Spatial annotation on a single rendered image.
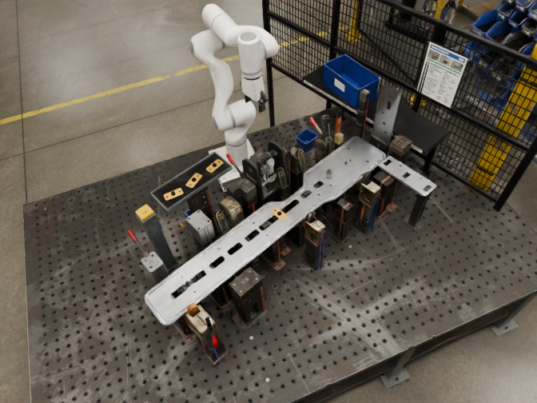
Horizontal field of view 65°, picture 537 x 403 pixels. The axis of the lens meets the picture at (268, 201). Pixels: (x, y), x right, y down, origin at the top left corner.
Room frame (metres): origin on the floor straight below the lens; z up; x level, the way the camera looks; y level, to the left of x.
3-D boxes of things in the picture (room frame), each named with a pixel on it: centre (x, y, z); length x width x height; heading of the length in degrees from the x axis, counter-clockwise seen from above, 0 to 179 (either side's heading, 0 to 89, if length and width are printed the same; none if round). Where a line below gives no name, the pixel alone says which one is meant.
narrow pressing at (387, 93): (1.62, -0.63, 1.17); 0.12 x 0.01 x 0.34; 38
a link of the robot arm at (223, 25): (1.56, 0.04, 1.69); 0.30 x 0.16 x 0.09; 25
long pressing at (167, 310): (1.16, -0.04, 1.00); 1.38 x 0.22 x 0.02; 128
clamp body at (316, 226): (1.08, -0.20, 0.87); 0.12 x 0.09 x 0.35; 38
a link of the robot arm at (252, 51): (1.45, 0.02, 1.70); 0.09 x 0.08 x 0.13; 115
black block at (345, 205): (1.21, -0.37, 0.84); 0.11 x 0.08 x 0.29; 38
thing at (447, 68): (1.73, -0.91, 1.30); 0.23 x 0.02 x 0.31; 38
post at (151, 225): (1.14, 0.55, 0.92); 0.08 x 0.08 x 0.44; 38
